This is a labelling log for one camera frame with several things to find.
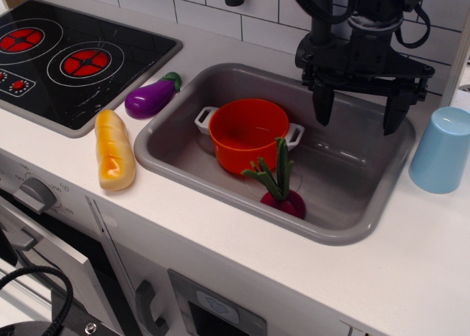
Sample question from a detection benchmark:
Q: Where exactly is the toy oven door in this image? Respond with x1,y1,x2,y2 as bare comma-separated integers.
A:
1,199,104,316

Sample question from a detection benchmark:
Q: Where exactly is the light blue plastic cup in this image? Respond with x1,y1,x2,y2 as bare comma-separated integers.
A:
408,106,469,194

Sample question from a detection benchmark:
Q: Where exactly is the grey oven door handle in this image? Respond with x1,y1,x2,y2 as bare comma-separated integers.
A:
1,224,40,252

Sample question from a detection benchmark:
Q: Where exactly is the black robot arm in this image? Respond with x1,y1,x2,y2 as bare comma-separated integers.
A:
295,0,435,135

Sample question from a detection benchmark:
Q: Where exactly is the orange pot with white handles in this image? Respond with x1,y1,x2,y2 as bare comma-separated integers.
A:
195,98,305,175

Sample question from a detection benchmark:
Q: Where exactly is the red beet with green leaves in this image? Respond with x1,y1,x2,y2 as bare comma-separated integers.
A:
241,137,306,219

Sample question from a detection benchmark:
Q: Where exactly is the black toy faucet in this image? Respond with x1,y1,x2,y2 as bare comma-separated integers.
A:
225,0,333,47

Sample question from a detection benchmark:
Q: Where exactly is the black toy stovetop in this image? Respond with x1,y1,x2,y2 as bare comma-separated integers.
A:
1,0,183,138

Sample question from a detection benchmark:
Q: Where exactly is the grey dishwasher control panel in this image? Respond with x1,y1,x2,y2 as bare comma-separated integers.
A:
167,269,267,336

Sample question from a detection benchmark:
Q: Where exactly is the black braided cable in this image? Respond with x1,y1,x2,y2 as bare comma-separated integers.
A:
0,265,74,336

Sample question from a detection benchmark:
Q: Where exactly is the purple toy eggplant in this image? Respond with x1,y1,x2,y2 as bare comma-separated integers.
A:
125,72,182,120

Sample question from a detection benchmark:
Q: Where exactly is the grey cabinet door handle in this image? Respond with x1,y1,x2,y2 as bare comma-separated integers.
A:
134,280,169,336

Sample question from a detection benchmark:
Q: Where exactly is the toy bread loaf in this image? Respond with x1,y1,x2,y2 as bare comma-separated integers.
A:
95,109,136,191

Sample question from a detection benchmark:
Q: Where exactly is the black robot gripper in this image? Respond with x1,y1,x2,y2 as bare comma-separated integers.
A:
295,15,435,136

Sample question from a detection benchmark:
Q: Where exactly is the grey oven knob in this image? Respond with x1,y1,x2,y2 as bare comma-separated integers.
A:
13,178,57,214

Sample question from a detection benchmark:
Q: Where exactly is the grey plastic sink basin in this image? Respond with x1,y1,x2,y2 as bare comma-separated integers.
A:
134,63,416,245

